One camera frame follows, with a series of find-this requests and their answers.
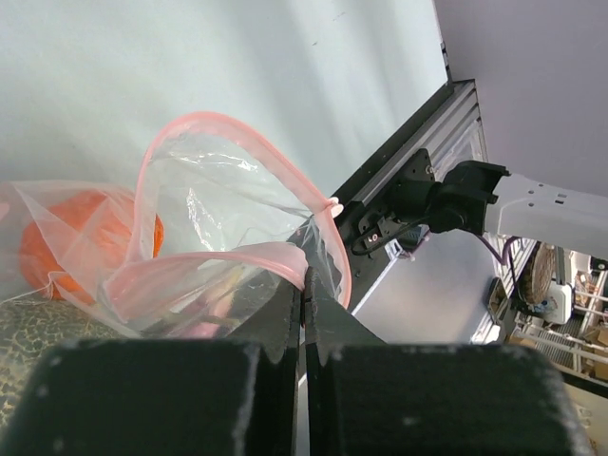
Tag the clear zip top bag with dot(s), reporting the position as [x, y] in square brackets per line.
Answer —
[221, 217]

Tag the green netted fake melon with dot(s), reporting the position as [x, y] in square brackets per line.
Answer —
[30, 327]

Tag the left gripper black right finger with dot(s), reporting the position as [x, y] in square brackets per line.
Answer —
[369, 397]

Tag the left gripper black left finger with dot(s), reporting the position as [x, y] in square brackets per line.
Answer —
[234, 395]

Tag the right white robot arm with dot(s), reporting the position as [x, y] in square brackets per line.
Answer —
[480, 197]

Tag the orange fake pumpkin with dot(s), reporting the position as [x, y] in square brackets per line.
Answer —
[71, 246]

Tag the aluminium frame rail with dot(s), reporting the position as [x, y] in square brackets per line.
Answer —
[448, 127]

